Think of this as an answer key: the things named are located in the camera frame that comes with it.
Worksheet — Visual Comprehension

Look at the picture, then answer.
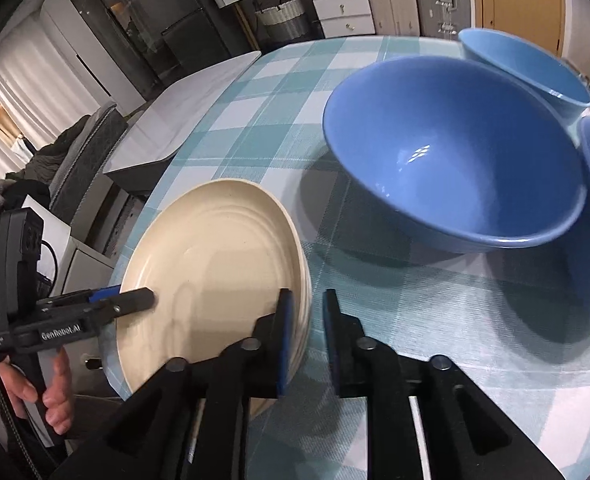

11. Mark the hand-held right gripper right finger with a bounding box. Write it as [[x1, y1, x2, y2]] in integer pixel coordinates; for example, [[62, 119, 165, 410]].
[[322, 289, 566, 480]]

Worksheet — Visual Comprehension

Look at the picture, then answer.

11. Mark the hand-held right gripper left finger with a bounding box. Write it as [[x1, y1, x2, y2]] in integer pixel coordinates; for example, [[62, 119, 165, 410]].
[[50, 289, 296, 480]]

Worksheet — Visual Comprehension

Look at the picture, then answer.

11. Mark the person's left hand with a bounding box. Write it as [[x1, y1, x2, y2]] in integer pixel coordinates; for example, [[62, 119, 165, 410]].
[[0, 349, 74, 429]]

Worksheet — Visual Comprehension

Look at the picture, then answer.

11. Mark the grey storage box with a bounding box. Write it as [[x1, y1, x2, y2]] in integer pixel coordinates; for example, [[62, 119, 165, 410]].
[[22, 194, 118, 306]]

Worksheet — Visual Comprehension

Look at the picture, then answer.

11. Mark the dark cloth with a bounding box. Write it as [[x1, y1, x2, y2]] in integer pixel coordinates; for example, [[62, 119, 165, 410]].
[[5, 115, 93, 196]]

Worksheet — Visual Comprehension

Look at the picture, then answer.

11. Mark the grey quilted mattress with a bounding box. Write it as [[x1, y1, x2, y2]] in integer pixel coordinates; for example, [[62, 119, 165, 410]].
[[50, 102, 130, 201]]

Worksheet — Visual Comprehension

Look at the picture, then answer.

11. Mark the white curtain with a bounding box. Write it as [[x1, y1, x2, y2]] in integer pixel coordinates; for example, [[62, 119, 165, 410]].
[[0, 67, 56, 171]]

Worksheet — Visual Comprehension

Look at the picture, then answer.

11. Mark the white top low table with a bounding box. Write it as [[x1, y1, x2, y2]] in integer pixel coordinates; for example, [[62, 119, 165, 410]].
[[102, 50, 263, 196]]

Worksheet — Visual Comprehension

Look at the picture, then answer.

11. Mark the teal plaid tablecloth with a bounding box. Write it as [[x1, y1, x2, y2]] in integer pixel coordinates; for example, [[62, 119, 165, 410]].
[[102, 35, 590, 480]]

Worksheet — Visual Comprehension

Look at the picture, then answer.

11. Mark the white wardrobe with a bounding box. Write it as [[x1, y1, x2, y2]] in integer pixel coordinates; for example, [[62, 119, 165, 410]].
[[40, 0, 113, 111]]

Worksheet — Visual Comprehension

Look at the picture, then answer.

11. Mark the dark grey refrigerator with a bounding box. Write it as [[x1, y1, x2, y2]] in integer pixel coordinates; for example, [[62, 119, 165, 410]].
[[122, 0, 230, 91]]

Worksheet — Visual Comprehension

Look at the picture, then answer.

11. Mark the woven laundry basket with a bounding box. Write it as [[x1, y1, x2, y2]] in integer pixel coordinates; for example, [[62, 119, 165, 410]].
[[254, 0, 310, 41]]

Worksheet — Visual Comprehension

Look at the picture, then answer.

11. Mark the wooden door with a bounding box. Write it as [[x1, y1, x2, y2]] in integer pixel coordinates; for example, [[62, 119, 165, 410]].
[[470, 0, 563, 56]]

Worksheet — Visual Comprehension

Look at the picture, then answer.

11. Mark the thin black cable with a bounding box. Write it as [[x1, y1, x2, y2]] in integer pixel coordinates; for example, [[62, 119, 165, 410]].
[[34, 239, 62, 293]]

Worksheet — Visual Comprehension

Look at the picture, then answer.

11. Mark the black braided cable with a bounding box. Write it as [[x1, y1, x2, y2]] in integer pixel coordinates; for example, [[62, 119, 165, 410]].
[[0, 350, 50, 476]]

